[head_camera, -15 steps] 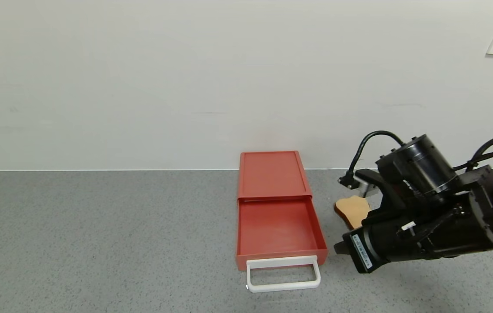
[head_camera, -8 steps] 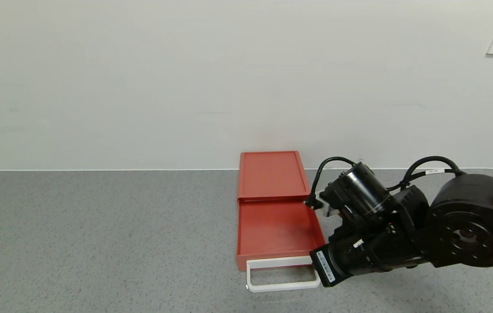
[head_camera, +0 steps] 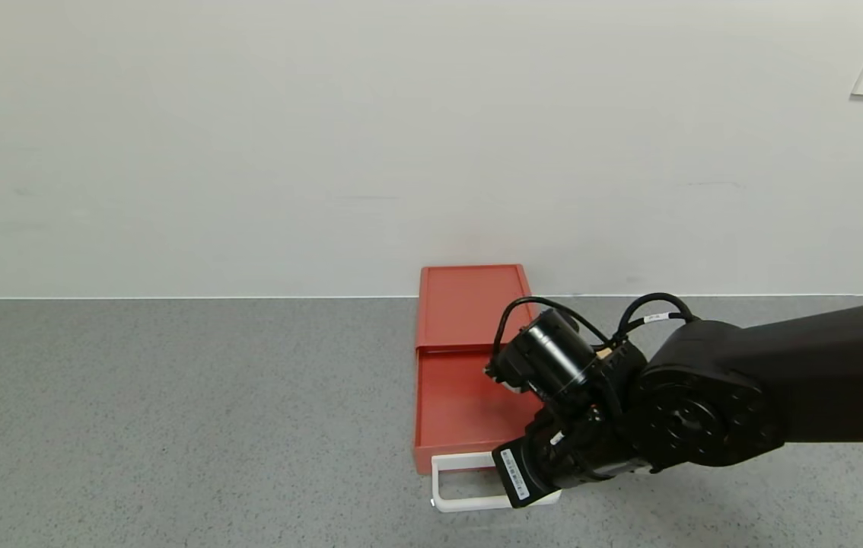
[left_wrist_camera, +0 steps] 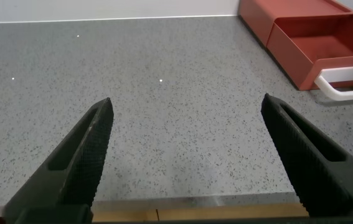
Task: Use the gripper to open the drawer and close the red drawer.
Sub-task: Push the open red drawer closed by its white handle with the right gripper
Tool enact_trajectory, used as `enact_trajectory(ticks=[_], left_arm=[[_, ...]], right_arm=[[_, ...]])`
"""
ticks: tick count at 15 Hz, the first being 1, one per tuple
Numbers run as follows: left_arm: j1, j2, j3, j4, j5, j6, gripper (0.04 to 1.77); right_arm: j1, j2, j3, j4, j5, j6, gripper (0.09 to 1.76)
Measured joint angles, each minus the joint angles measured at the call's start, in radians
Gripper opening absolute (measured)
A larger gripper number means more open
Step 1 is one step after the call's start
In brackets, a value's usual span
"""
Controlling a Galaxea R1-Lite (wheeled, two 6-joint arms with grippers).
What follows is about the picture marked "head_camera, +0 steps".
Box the red drawer with white handle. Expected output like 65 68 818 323
412 346 563 513

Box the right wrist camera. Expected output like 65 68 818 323
485 356 526 395

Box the black camera cable with tag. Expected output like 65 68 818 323
491 293 699 378

